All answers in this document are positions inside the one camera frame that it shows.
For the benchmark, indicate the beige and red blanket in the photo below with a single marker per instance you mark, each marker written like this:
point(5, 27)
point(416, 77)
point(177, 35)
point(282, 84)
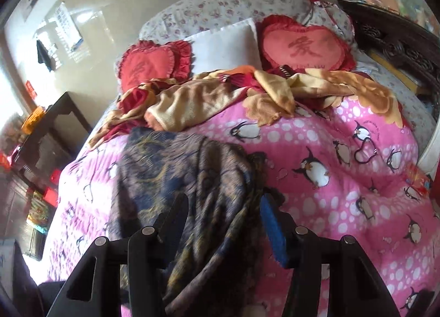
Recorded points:
point(233, 97)

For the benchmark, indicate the dark hanging cloth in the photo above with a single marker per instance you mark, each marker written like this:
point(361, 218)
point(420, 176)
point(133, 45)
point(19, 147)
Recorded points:
point(44, 55)

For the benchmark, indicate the red box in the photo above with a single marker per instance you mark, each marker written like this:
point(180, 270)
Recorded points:
point(52, 188)

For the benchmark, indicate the red snack packet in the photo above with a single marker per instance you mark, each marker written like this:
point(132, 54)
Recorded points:
point(418, 181)

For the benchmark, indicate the white pillow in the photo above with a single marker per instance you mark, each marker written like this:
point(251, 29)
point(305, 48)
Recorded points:
point(228, 47)

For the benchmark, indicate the pink penguin blanket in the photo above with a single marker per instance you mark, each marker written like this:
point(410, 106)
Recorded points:
point(343, 179)

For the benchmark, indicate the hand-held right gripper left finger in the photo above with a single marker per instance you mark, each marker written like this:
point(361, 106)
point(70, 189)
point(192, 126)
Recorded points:
point(174, 215)

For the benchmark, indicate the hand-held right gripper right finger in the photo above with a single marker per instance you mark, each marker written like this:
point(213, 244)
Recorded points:
point(273, 227)

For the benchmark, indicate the dark carved wooden headboard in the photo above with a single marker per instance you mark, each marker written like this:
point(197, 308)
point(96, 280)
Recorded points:
point(395, 38)

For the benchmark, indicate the red wall sign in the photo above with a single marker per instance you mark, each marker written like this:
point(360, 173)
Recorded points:
point(31, 89)

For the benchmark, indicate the dark wooden desk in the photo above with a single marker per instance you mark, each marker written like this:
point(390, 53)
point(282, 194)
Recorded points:
point(51, 134)

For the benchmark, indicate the red heart pillow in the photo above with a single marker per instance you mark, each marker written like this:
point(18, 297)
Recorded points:
point(306, 45)
point(151, 66)

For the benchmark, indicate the yellow patterned box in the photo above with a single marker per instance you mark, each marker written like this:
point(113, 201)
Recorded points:
point(33, 119)

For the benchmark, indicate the floral bedsheet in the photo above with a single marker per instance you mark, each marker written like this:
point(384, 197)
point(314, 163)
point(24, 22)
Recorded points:
point(398, 97)

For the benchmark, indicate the floral pillow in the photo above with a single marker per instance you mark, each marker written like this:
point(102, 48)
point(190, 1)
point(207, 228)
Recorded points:
point(240, 4)

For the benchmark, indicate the wall calendar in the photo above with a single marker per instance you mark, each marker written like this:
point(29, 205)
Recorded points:
point(70, 33)

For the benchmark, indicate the dark patterned garment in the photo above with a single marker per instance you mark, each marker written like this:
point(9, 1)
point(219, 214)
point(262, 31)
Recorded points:
point(199, 200)

